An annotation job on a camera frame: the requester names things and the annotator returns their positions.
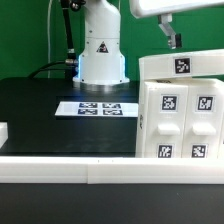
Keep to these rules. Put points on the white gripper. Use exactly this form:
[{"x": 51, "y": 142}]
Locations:
[{"x": 149, "y": 8}]

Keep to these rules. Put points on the small white cabinet top box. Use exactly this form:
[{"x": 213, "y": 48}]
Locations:
[{"x": 185, "y": 64}]

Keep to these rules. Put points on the white cabinet door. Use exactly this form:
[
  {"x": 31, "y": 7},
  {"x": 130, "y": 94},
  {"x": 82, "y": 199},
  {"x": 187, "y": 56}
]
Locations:
[
  {"x": 165, "y": 125},
  {"x": 203, "y": 122}
]

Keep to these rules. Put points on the white cabinet body box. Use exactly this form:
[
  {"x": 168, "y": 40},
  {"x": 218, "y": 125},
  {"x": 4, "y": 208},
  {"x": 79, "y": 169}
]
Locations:
[{"x": 143, "y": 109}]

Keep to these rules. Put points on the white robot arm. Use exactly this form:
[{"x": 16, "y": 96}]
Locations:
[{"x": 101, "y": 64}]

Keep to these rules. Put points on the white marker sheet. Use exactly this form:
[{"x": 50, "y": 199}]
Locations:
[{"x": 96, "y": 109}]

